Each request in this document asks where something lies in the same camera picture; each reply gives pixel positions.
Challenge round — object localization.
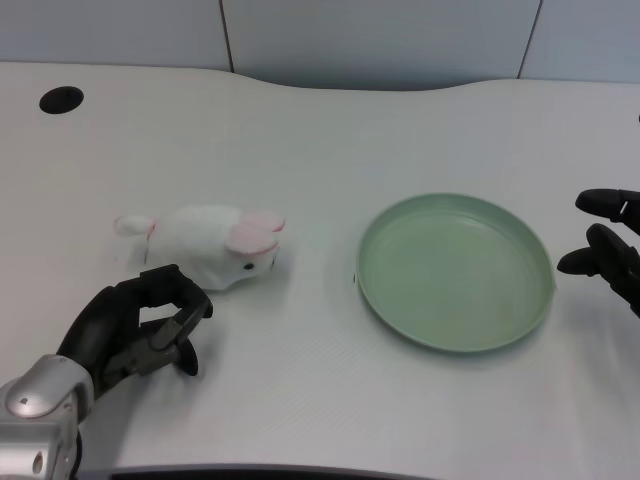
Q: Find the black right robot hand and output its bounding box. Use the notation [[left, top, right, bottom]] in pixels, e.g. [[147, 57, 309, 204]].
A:
[[556, 188, 640, 319]]

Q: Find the white rabbit doll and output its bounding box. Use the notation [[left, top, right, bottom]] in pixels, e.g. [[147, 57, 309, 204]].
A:
[[113, 202, 288, 293]]

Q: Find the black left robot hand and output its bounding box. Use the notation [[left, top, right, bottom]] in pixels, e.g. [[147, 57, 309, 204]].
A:
[[55, 264, 214, 403]]

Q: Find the green round plate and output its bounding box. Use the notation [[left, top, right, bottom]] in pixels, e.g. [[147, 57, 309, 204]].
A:
[[353, 193, 558, 355]]

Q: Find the black table cable hole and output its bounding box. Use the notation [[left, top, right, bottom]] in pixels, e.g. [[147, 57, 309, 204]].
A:
[[38, 85, 85, 115]]

